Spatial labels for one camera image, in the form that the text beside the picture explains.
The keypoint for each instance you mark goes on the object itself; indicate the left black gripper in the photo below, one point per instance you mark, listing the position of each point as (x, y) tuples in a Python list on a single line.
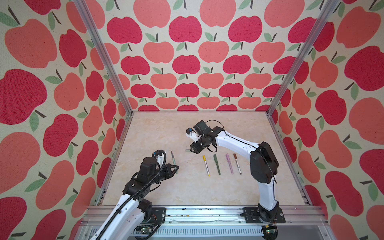
[(168, 171)]

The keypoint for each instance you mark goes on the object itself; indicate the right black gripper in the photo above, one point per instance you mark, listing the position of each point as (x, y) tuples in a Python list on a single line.
[(193, 148)]

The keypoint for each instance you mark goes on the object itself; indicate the light green pen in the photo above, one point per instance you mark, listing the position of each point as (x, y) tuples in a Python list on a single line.
[(173, 158)]

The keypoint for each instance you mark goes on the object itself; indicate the white yellow-tipped pen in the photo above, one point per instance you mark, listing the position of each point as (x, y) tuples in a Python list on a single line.
[(207, 168)]

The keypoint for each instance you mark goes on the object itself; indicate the dark green pen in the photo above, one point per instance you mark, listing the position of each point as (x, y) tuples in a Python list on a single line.
[(217, 164)]

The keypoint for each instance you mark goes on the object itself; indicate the pink pen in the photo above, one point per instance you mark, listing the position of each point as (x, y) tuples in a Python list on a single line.
[(231, 167)]

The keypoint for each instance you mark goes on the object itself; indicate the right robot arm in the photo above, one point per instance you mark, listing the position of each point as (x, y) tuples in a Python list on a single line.
[(263, 164)]

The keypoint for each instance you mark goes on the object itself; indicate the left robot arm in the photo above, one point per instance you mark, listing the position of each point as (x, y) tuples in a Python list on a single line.
[(133, 212)]

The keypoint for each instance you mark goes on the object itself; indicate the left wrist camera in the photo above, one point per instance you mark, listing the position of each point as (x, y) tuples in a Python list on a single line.
[(161, 158)]

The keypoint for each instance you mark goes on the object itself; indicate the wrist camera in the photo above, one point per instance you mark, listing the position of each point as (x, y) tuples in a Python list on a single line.
[(198, 130), (161, 158)]

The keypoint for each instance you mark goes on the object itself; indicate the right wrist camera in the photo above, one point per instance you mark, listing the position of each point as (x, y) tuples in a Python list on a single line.
[(198, 130)]

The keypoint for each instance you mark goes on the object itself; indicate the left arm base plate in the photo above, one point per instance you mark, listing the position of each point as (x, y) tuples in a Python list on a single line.
[(157, 216)]

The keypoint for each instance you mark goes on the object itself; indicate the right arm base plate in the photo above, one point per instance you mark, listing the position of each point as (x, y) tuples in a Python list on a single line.
[(263, 216)]

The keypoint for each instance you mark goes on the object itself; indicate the left aluminium corner post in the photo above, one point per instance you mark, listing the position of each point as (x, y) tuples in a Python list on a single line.
[(87, 18)]

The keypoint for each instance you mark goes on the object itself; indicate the aluminium corner post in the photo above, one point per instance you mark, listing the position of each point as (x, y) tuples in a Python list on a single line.
[(87, 18), (319, 24)]

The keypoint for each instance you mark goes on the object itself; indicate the right aluminium corner post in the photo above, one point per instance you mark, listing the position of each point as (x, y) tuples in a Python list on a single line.
[(319, 24)]

